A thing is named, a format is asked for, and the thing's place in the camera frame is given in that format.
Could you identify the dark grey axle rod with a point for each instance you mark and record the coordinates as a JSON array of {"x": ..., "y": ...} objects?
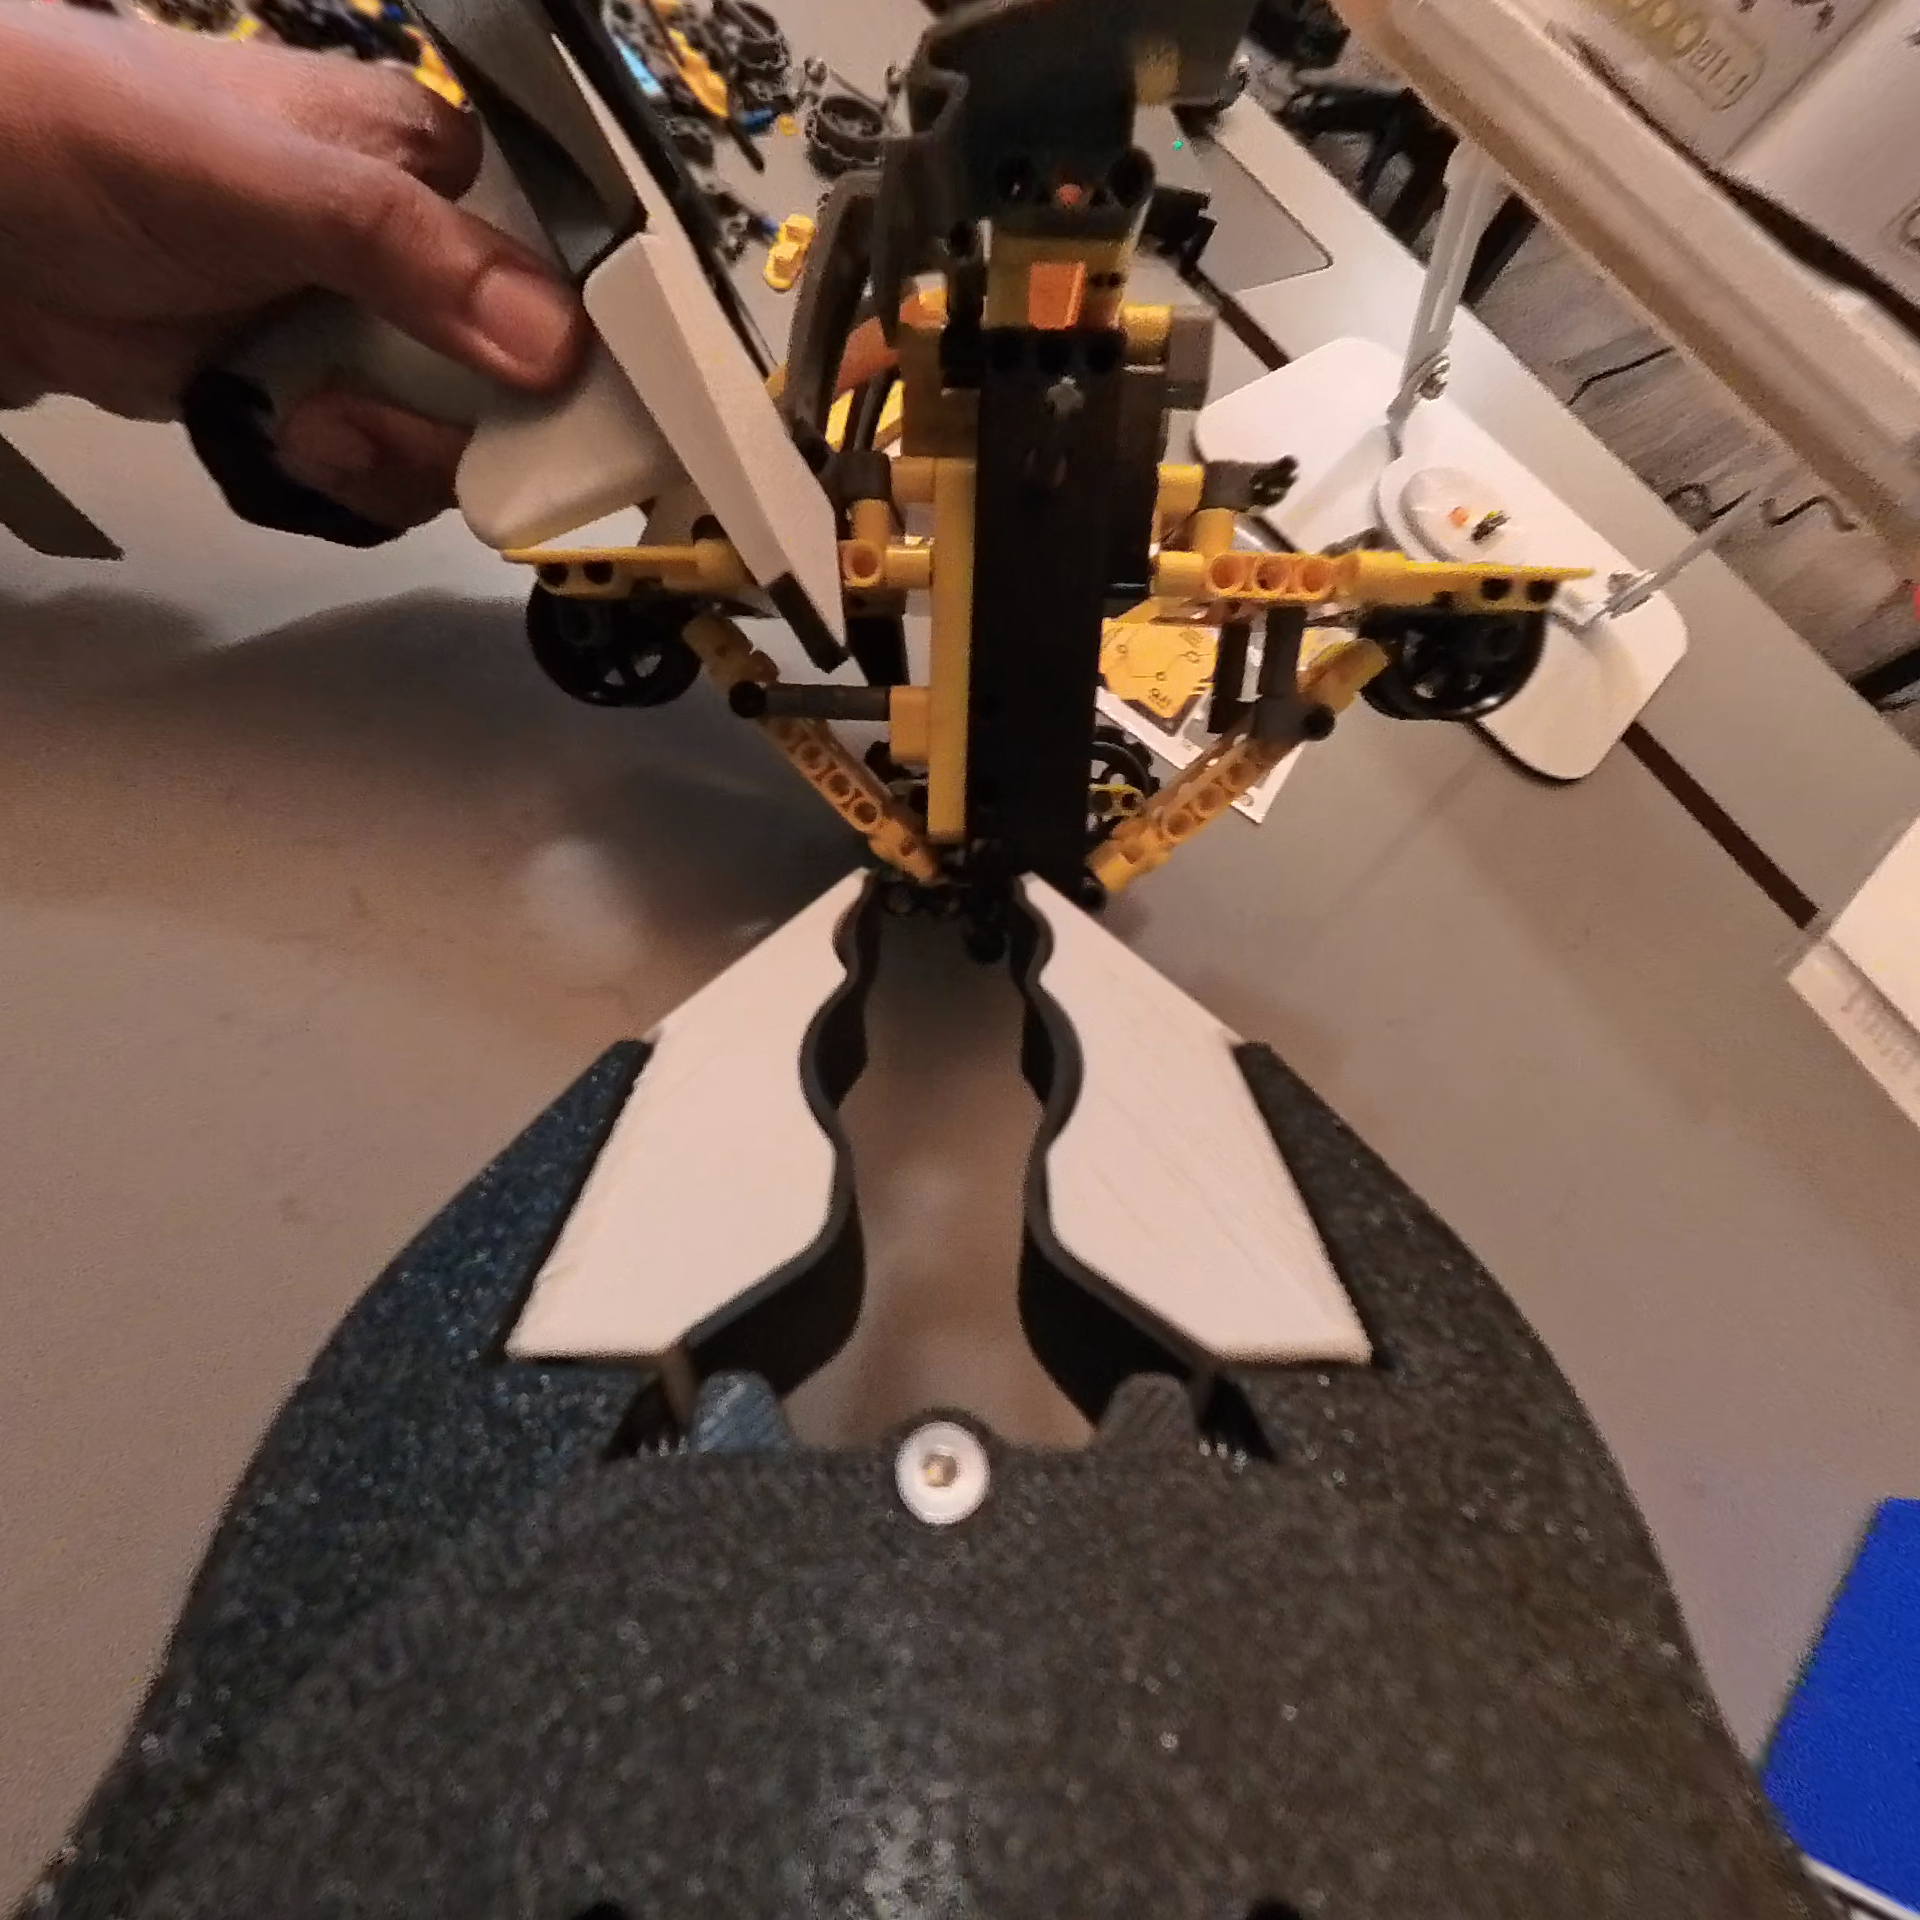
[{"x": 819, "y": 702}]

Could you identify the silver wristwatch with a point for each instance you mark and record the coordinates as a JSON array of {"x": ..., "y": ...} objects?
[{"x": 46, "y": 510}]

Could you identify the person's left hand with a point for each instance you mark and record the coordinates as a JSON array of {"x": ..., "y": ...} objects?
[{"x": 181, "y": 195}]

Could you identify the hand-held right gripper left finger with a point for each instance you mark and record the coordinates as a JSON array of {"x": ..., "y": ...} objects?
[{"x": 688, "y": 1186}]

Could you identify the printed paper sheet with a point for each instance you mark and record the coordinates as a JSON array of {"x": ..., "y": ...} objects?
[{"x": 1866, "y": 990}]

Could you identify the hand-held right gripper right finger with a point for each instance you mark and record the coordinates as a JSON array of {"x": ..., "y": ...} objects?
[{"x": 1186, "y": 1200}]

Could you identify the white book stand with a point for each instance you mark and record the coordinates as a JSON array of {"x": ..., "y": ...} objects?
[{"x": 1502, "y": 662}]

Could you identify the yellow toy brick vehicle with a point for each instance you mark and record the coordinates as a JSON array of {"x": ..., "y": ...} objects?
[{"x": 1032, "y": 601}]

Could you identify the black brick connector piece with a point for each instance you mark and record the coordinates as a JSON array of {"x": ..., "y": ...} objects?
[{"x": 960, "y": 909}]

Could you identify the yellow sticker sheet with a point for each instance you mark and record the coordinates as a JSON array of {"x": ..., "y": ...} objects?
[{"x": 1152, "y": 683}]

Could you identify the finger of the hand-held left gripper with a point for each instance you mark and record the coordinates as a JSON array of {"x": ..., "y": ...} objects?
[
  {"x": 540, "y": 104},
  {"x": 722, "y": 435}
]

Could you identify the pile of small brick parts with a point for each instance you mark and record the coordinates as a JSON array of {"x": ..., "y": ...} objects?
[{"x": 750, "y": 73}]

